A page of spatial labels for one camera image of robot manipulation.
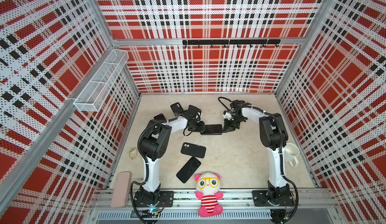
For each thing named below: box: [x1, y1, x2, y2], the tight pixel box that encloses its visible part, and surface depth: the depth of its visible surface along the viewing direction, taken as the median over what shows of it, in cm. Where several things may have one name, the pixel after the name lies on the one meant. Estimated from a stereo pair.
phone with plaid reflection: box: [153, 113, 167, 122], surface depth 110 cm
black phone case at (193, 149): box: [180, 142, 207, 159], surface depth 95 cm
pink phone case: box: [110, 171, 133, 208], surface depth 76 cm
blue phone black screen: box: [175, 156, 202, 184], surface depth 85 cm
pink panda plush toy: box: [194, 171, 224, 218], surface depth 72 cm
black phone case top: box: [170, 101, 184, 114], surface depth 116 cm
